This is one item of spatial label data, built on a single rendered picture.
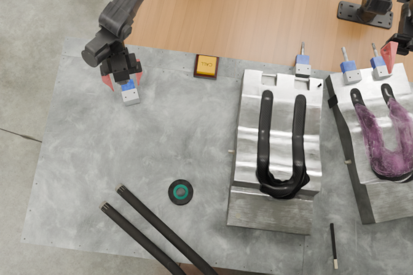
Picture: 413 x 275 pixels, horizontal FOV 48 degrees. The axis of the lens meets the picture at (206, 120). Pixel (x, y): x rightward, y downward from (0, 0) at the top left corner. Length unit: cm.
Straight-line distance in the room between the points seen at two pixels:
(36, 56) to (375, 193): 183
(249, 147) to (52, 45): 147
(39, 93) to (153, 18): 102
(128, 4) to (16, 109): 137
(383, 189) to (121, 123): 85
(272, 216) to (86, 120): 68
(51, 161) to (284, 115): 77
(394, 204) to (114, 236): 86
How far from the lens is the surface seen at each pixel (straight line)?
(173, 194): 148
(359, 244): 160
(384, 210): 152
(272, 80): 156
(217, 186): 152
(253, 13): 172
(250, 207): 146
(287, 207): 148
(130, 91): 154
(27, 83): 257
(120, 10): 128
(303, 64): 161
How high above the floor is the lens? 230
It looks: 75 degrees down
